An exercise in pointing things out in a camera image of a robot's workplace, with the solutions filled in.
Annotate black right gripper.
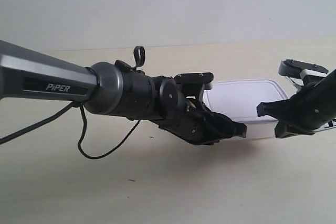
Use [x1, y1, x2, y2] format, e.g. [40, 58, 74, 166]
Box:
[256, 77, 335, 139]

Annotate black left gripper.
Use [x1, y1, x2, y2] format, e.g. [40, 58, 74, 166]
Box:
[148, 95, 247, 145]

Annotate white lidded plastic container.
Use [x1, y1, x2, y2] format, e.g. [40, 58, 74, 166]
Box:
[203, 79, 289, 140]

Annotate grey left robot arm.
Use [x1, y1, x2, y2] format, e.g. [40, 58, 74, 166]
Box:
[1, 41, 247, 145]

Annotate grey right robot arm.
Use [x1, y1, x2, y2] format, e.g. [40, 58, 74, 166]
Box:
[256, 71, 335, 138]

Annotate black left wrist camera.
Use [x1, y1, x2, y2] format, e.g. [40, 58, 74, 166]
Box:
[174, 72, 215, 102]

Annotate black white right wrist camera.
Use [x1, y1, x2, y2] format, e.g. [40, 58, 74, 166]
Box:
[278, 59, 329, 90]

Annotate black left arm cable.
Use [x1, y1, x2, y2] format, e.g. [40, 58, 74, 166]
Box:
[0, 46, 146, 160]

